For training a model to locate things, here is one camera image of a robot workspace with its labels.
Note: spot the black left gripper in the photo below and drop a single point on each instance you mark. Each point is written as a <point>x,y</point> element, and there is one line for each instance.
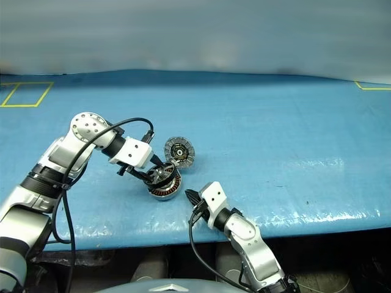
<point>131,171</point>

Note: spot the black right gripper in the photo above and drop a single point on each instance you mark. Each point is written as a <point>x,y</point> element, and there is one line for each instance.
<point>202,210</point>

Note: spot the black spoked rotor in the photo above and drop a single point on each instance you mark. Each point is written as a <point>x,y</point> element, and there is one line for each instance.
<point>162,174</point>

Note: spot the finned round motor lid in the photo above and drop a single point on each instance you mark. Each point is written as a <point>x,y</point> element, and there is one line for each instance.
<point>180,151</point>

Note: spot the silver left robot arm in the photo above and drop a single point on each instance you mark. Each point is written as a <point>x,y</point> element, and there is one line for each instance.
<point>61,152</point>

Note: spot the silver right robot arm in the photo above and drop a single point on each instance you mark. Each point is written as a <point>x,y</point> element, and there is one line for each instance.
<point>253,244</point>

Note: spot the motor housing with copper windings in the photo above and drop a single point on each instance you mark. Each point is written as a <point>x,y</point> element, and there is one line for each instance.
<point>171,190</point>

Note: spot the dark rounded shape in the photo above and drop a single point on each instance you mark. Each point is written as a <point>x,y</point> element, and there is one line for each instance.
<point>149,270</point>
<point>229,265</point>

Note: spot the blue plastic table cover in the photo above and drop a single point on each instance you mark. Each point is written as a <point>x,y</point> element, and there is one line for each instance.
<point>244,122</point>

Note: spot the grey robot torso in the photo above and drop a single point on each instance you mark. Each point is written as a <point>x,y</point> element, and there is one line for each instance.
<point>171,287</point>

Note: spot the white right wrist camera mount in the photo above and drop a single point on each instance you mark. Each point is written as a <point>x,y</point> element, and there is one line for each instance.
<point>214,198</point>

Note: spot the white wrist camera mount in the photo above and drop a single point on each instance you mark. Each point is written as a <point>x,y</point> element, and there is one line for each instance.
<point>214,198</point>
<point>134,152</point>

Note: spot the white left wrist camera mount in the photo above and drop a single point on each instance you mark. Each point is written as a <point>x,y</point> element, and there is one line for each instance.
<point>134,152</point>

